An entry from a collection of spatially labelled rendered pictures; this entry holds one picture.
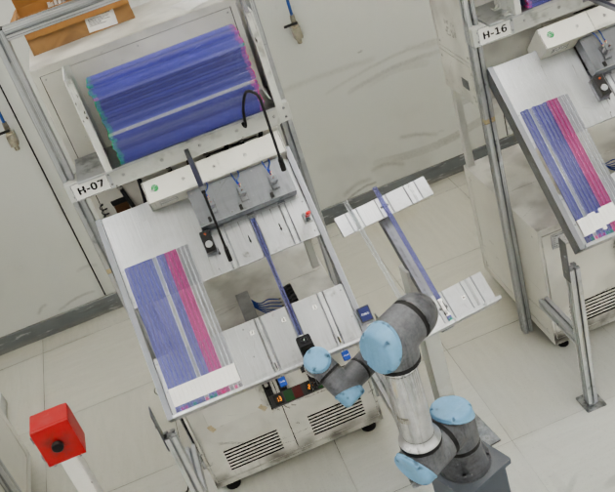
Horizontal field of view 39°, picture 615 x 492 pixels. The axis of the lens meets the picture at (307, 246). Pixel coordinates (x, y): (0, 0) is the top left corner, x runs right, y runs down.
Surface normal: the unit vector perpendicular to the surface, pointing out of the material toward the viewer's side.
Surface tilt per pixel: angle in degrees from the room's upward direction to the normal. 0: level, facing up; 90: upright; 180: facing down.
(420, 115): 90
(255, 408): 90
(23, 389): 0
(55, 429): 90
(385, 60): 90
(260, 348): 45
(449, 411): 8
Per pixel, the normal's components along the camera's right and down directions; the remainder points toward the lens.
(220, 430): 0.27, 0.46
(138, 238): 0.00, -0.25
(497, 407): -0.27, -0.81
